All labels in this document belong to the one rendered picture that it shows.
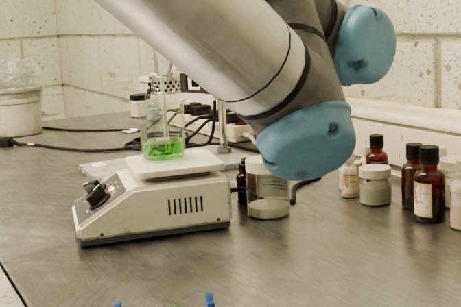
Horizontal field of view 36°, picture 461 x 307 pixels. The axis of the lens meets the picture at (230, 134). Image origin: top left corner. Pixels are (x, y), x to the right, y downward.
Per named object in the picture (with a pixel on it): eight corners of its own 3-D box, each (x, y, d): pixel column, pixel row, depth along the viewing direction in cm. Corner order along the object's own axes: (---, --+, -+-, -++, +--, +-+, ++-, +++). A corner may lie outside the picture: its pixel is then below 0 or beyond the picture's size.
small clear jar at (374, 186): (353, 201, 102) (352, 165, 101) (383, 197, 103) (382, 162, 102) (367, 208, 98) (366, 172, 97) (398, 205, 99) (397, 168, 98)
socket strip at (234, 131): (234, 143, 153) (233, 123, 152) (164, 123, 188) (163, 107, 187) (256, 140, 155) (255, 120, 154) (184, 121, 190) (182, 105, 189)
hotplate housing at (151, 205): (78, 250, 87) (72, 188, 86) (73, 222, 99) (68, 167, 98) (250, 227, 92) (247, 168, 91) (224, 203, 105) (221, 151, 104)
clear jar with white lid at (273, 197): (283, 221, 94) (280, 163, 93) (241, 219, 96) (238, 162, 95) (296, 210, 99) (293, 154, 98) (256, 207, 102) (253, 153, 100)
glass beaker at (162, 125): (146, 168, 92) (141, 105, 91) (136, 160, 98) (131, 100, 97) (197, 162, 94) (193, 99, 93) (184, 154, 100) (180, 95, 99)
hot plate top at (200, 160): (134, 180, 88) (134, 173, 88) (123, 162, 100) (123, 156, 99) (226, 169, 91) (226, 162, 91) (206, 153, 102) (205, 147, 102)
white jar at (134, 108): (156, 115, 205) (154, 93, 204) (140, 118, 201) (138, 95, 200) (142, 114, 209) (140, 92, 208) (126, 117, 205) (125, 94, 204)
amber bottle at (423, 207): (436, 214, 94) (435, 142, 92) (451, 221, 90) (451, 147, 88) (409, 216, 93) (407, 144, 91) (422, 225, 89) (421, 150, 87)
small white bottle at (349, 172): (338, 195, 106) (337, 151, 104) (354, 193, 106) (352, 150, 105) (345, 199, 103) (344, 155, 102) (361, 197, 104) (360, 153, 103)
